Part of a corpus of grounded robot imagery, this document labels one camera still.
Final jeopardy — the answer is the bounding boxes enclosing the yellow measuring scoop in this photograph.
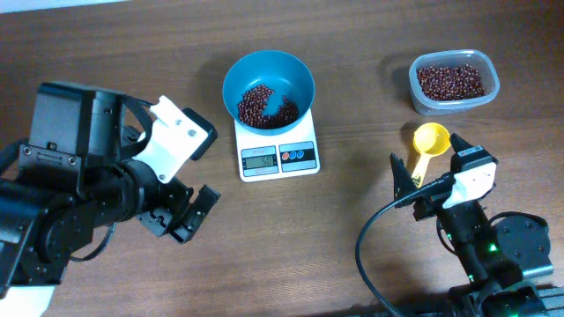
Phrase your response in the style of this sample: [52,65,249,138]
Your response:
[412,122,450,188]

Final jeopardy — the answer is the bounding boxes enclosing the red beans in bowl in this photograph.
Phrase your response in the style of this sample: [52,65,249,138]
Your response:
[237,85,299,129]

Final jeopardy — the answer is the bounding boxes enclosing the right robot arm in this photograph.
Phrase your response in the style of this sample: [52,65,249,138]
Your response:
[390,134,553,316]

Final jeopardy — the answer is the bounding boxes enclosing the clear plastic bean container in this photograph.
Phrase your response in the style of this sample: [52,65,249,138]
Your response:
[408,49,500,115]

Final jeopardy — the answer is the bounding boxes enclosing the blue plastic bowl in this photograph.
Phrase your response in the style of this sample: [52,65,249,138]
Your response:
[222,50,315,136]

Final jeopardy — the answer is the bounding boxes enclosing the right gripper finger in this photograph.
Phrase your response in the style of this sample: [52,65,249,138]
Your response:
[390,153,417,207]
[449,133,472,153]

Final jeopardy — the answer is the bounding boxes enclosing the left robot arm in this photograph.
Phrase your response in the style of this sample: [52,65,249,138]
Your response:
[1,82,219,316]

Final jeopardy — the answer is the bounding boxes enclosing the white digital kitchen scale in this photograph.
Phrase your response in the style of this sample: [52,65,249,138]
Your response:
[234,110,321,182]

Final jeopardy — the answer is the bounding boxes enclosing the red beans in container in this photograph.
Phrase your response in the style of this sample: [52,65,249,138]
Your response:
[416,64,485,101]

